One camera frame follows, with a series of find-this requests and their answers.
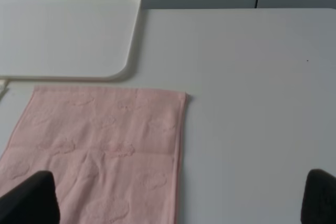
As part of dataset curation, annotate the pink towel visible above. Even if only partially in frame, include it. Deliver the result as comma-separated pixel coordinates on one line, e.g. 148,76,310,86
1,86,188,223

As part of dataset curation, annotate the white plastic tray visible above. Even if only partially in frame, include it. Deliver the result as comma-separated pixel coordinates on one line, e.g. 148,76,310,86
1,0,141,81

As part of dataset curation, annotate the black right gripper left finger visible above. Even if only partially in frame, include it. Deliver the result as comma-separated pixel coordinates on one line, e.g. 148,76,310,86
1,170,60,223

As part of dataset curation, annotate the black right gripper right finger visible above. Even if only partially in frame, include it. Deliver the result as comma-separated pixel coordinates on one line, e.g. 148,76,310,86
300,169,335,224

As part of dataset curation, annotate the white towel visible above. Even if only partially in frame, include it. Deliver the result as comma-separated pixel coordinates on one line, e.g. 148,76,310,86
0,79,9,100

